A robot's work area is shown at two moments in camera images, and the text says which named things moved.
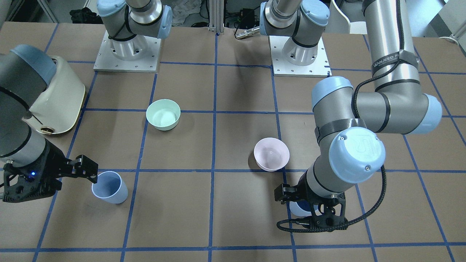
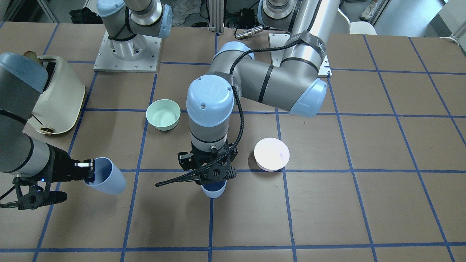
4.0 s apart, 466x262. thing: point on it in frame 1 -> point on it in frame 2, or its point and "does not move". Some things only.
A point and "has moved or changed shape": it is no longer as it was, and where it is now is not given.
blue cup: x=303 y=207 -> x=214 y=189
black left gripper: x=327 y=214 -> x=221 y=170
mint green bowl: x=163 y=114 does not move
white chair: x=355 y=27 does not move
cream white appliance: x=56 y=110 does not move
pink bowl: x=271 y=154 does not move
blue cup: x=111 y=187 has moved or changed shape
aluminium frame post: x=216 y=16 does not move
